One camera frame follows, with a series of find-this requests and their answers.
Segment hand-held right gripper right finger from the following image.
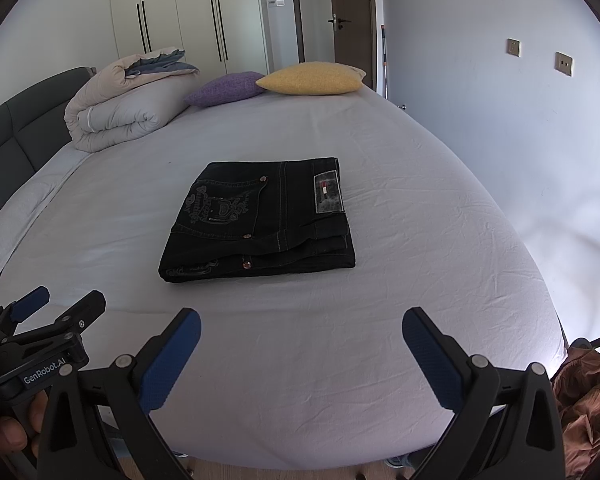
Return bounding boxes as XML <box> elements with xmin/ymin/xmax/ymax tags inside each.
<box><xmin>401</xmin><ymin>306</ymin><xmax>566</xmax><ymax>480</ymax></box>

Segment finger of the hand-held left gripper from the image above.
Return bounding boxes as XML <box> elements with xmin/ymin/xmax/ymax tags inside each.
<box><xmin>10</xmin><ymin>290</ymin><xmax>106</xmax><ymax>345</ymax></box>
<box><xmin>0</xmin><ymin>286</ymin><xmax>50</xmax><ymax>340</ymax></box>

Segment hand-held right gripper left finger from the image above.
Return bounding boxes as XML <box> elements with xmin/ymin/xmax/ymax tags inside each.
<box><xmin>36</xmin><ymin>307</ymin><xmax>202</xmax><ymax>480</ymax></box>

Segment black denim pants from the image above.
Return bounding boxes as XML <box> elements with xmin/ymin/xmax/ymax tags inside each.
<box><xmin>158</xmin><ymin>157</ymin><xmax>357</xmax><ymax>284</ymax></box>

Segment person's left hand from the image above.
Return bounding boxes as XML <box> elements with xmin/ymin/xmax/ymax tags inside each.
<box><xmin>0</xmin><ymin>390</ymin><xmax>49</xmax><ymax>463</ymax></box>

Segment flat white pillow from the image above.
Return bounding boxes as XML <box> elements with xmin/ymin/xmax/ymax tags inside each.
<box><xmin>0</xmin><ymin>147</ymin><xmax>93</xmax><ymax>303</ymax></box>

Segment bed with white sheet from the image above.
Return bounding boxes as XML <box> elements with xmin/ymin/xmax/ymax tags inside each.
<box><xmin>0</xmin><ymin>87</ymin><xmax>567</xmax><ymax>468</ymax></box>

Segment brown crumpled cloth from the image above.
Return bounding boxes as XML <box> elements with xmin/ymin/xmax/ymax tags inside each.
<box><xmin>551</xmin><ymin>338</ymin><xmax>600</xmax><ymax>480</ymax></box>

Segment grey upholstered headboard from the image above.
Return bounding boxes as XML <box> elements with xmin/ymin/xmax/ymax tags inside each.
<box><xmin>0</xmin><ymin>66</ymin><xmax>97</xmax><ymax>238</ymax></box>

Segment folded beige duvet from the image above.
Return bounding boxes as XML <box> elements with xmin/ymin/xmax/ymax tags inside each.
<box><xmin>64</xmin><ymin>47</ymin><xmax>201</xmax><ymax>153</ymax></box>

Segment purple pillow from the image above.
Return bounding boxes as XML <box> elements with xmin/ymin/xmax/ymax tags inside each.
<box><xmin>184</xmin><ymin>71</ymin><xmax>267</xmax><ymax>108</ymax></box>

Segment yellow pillow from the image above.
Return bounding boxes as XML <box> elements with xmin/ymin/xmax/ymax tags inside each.
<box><xmin>255</xmin><ymin>61</ymin><xmax>367</xmax><ymax>97</ymax></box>

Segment cream wardrobe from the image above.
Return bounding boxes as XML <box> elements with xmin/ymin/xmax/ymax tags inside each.
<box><xmin>108</xmin><ymin>0</ymin><xmax>271</xmax><ymax>78</ymax></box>

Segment brown wooden door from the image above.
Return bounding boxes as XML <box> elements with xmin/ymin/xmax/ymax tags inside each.
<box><xmin>289</xmin><ymin>0</ymin><xmax>377</xmax><ymax>90</ymax></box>

